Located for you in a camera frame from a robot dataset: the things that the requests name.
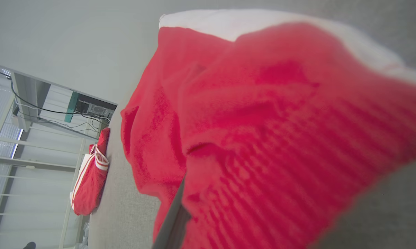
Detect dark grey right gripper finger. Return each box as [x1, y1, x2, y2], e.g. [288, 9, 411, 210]
[152, 174, 192, 249]

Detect grey desk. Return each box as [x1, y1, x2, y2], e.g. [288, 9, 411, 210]
[0, 62, 118, 132]

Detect white metal rack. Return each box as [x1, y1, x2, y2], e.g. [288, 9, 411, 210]
[0, 97, 91, 249]

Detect red and white shirt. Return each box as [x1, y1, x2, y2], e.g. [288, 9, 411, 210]
[70, 127, 111, 216]

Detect black computer case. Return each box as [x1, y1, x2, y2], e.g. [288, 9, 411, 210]
[74, 98, 116, 121]

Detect red shorts with white stripe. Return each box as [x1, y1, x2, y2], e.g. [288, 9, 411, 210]
[120, 9, 416, 249]

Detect black desk cable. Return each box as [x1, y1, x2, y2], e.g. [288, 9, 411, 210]
[0, 65, 110, 131]

